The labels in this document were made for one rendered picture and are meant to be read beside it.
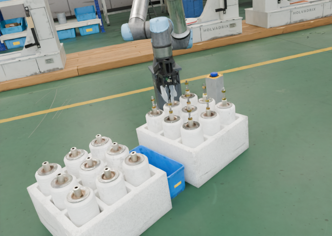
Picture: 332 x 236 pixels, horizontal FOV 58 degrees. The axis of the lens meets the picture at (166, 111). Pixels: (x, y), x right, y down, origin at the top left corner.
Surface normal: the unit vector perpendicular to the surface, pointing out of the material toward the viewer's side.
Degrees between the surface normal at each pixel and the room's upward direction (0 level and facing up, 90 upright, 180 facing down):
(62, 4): 90
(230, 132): 90
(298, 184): 0
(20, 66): 90
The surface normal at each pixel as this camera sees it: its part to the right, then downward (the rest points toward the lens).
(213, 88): -0.72, 0.38
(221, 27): 0.25, 0.38
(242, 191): -0.14, -0.90
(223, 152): 0.68, 0.22
